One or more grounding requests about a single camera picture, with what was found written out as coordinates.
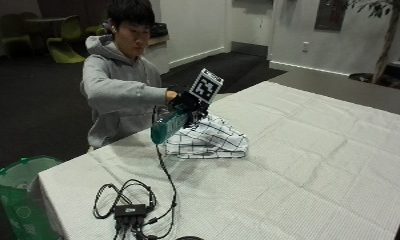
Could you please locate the indoor tree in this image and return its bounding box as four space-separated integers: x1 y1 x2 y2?
347 0 400 84

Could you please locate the long black cable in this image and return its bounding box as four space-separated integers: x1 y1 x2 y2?
151 105 179 240

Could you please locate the white cube of black markers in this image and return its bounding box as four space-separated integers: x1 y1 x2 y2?
189 67 226 105

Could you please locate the dark plant pot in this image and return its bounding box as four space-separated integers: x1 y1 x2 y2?
348 72 400 92

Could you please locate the white tablecloth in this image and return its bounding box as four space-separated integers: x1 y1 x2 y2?
37 80 400 240

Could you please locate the dark wall frame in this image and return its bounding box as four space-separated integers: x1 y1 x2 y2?
314 0 350 32

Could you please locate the the person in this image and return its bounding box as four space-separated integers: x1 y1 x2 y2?
79 0 179 150

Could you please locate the looped black cable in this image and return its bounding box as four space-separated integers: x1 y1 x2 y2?
91 178 159 222

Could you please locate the black bag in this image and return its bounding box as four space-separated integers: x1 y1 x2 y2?
149 22 170 39

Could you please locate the black hub box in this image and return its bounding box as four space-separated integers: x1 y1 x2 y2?
113 203 150 220

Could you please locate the dark round table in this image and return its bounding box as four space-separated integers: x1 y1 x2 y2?
24 16 71 36

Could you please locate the green bag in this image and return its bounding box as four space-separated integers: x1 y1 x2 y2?
0 155 65 240

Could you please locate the white black checked cloth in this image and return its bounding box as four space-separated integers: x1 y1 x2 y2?
163 113 251 160

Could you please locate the green chair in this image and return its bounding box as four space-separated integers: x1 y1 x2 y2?
0 13 36 57
83 24 110 37
46 15 87 65

